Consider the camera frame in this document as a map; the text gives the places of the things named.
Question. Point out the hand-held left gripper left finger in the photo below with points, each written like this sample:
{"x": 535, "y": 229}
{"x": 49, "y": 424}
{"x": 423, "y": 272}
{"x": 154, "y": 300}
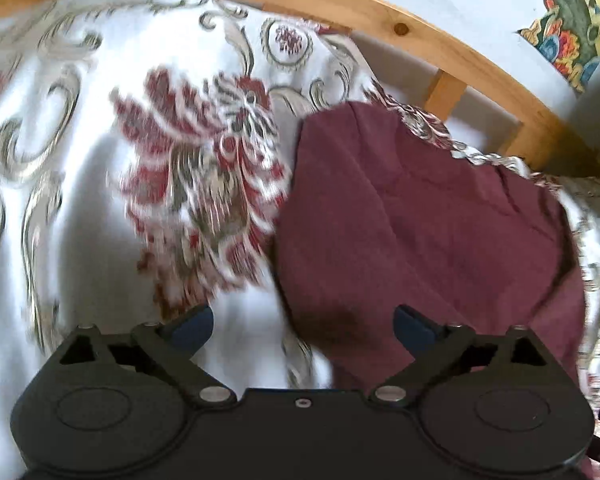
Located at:
{"x": 196, "y": 329}

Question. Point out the maroon cloth garment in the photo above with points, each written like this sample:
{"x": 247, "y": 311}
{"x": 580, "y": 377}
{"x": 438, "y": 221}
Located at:
{"x": 420, "y": 240}

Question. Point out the colourful floral wall poster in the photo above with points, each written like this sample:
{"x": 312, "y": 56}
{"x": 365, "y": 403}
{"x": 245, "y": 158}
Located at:
{"x": 575, "y": 15}

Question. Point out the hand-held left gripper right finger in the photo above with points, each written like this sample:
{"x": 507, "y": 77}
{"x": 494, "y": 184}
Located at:
{"x": 411, "y": 331}

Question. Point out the floral embroidered white bedspread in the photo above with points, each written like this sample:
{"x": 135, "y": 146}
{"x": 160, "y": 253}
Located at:
{"x": 80, "y": 210}

